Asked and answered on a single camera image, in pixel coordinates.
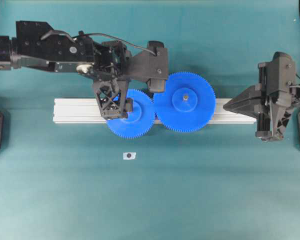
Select black camera cable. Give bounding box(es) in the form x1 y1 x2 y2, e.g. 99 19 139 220
72 30 157 56

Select silver aluminium extrusion rail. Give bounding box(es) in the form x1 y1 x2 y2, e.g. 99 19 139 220
53 98 256 124

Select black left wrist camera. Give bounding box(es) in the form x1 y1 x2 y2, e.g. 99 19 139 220
123 40 169 93

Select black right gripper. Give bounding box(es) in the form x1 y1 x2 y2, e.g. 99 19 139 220
223 62 296 142

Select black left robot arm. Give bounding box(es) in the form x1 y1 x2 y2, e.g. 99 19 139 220
0 21 133 120

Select large blue gear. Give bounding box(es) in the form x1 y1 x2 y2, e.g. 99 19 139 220
153 72 217 133

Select small blue gear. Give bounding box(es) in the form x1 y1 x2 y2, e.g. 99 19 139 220
106 89 155 139

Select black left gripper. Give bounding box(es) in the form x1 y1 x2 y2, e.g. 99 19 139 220
89 40 133 120

